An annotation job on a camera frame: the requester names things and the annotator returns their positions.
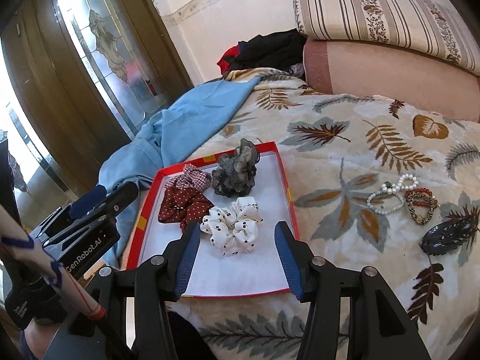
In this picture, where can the black hair clip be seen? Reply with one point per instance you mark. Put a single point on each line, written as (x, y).
(448, 236)

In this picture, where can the blue cloth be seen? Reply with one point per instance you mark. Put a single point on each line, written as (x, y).
(171, 135)

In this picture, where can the left forearm patterned sleeve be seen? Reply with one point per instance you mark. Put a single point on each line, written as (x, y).
(24, 250)

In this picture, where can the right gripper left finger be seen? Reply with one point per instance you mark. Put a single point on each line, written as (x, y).
(135, 325)

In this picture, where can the white polka-dot scrunchie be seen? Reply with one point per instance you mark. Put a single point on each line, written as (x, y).
(233, 229)

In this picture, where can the wooden glass door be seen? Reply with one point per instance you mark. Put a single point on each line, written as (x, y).
(79, 78)

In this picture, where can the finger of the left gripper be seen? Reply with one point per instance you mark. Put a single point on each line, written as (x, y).
(88, 202)
(61, 226)

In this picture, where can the leaf-patterned plush blanket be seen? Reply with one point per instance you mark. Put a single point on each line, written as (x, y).
(337, 150)

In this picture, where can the red checkered scrunchie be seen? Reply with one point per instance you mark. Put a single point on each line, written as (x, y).
(191, 178)

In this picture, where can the red-rimmed white tray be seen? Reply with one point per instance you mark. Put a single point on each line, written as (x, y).
(237, 256)

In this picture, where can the striped beige pillow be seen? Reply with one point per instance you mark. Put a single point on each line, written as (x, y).
(420, 25)

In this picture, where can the grey organza scrunchie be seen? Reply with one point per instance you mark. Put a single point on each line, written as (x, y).
(235, 174)

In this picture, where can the pink bolster cushion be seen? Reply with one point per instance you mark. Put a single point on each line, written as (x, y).
(368, 69)

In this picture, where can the red polka-dot scrunchie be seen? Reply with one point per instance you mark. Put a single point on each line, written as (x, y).
(183, 206)

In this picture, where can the black and red clothes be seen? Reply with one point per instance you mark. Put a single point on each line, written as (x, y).
(280, 50)

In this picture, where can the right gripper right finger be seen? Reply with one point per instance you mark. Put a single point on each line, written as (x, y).
(378, 325)

